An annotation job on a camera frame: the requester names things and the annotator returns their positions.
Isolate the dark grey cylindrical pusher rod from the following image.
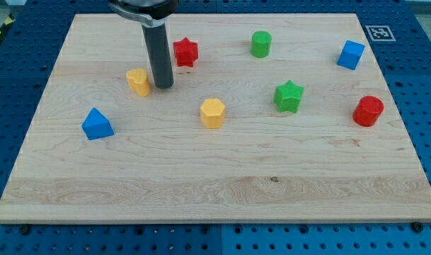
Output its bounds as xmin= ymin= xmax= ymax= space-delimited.
xmin=142 ymin=24 xmax=174 ymax=89

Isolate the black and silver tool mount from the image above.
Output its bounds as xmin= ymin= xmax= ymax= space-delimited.
xmin=108 ymin=0 xmax=179 ymax=28

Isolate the yellow heart block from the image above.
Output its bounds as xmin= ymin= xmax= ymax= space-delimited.
xmin=126 ymin=69 xmax=151 ymax=97

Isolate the yellow hexagon block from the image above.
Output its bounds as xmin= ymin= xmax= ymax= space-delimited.
xmin=200 ymin=98 xmax=226 ymax=129

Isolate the red star block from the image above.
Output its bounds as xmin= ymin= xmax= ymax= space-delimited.
xmin=173 ymin=38 xmax=198 ymax=67

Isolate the green cylinder block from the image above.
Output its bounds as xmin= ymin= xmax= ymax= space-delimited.
xmin=250 ymin=30 xmax=272 ymax=58

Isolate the blue triangle block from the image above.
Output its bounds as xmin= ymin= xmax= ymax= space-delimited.
xmin=81 ymin=108 xmax=115 ymax=140

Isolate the light wooden board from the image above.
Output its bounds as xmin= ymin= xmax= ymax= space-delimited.
xmin=0 ymin=13 xmax=431 ymax=224

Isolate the green star block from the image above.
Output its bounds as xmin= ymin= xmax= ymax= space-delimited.
xmin=274 ymin=80 xmax=304 ymax=113

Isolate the blue cube block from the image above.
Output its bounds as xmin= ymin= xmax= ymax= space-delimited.
xmin=337 ymin=40 xmax=365 ymax=70

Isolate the white fiducial marker tag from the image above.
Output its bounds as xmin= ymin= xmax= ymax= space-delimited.
xmin=366 ymin=25 xmax=396 ymax=42

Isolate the red cylinder block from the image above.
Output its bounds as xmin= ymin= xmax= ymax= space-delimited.
xmin=352 ymin=96 xmax=384 ymax=127

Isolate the black bolt front left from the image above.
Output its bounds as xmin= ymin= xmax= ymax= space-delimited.
xmin=18 ymin=225 xmax=30 ymax=235

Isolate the black bolt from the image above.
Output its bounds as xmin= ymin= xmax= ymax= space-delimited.
xmin=411 ymin=222 xmax=424 ymax=233
xmin=18 ymin=225 xmax=30 ymax=235

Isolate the black bolt front right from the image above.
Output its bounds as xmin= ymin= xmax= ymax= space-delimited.
xmin=411 ymin=222 xmax=424 ymax=233

